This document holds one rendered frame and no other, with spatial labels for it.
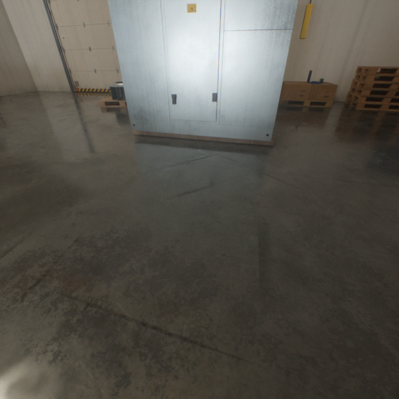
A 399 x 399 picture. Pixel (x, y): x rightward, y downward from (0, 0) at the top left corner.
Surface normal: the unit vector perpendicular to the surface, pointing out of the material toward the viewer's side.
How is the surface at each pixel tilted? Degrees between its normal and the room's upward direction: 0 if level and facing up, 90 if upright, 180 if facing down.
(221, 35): 90
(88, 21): 90
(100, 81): 90
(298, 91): 90
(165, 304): 0
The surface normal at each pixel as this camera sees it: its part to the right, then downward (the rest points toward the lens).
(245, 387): 0.00, -0.82
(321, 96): -0.16, 0.57
